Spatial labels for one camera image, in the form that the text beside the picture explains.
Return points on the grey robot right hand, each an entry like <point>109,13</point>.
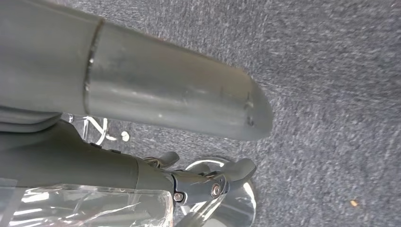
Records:
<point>156,84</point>

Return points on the small white scrap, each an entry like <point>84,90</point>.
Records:
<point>125,136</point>

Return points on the clear plastic sheet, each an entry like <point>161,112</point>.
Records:
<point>87,208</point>

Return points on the round chrome base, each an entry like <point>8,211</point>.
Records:
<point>241,210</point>

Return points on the small orange crumb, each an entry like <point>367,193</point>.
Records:
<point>354,203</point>

